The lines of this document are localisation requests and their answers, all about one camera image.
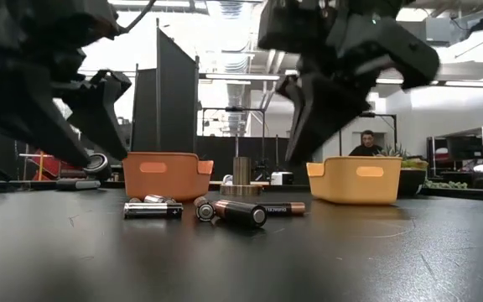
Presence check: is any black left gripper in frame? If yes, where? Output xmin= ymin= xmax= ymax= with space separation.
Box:
xmin=0 ymin=0 xmax=132 ymax=168

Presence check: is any green succulent plant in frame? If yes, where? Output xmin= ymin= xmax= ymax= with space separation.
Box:
xmin=376 ymin=143 xmax=430 ymax=171

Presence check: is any dark plant pot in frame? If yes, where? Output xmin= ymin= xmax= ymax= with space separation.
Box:
xmin=399 ymin=169 xmax=428 ymax=198

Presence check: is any person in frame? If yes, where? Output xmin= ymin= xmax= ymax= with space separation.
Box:
xmin=349 ymin=129 xmax=383 ymax=158

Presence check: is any red and black equipment crate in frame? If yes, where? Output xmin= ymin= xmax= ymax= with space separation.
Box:
xmin=18 ymin=147 xmax=86 ymax=180

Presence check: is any white box device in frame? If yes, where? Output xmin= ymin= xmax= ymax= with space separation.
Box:
xmin=269 ymin=171 xmax=295 ymax=186

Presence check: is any yellow plastic bin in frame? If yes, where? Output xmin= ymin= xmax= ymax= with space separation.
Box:
xmin=306 ymin=156 xmax=403 ymax=206

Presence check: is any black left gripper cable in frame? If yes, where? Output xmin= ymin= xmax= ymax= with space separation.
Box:
xmin=118 ymin=0 xmax=158 ymax=35

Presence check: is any black partition panel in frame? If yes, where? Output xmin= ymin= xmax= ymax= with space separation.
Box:
xmin=130 ymin=17 xmax=201 ymax=154

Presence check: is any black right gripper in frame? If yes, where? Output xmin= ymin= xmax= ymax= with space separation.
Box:
xmin=257 ymin=0 xmax=442 ymax=167

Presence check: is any orange plastic bin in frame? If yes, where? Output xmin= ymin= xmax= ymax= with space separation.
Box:
xmin=122 ymin=151 xmax=215 ymax=203

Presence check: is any round wooden disc base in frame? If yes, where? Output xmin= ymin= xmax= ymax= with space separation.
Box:
xmin=219 ymin=184 xmax=264 ymax=197

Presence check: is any black webcam with round lens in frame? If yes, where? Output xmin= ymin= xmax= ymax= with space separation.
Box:
xmin=55 ymin=153 xmax=112 ymax=191

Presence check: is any silver and black Energizer battery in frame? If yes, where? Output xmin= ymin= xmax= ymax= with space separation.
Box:
xmin=123 ymin=202 xmax=184 ymax=220

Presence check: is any copper and black Duracell battery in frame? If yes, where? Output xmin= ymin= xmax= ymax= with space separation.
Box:
xmin=194 ymin=195 xmax=217 ymax=222
xmin=214 ymin=199 xmax=267 ymax=229
xmin=262 ymin=201 xmax=307 ymax=217

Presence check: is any black overhead camera frame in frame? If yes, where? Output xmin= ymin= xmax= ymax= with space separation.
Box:
xmin=361 ymin=112 xmax=397 ymax=148

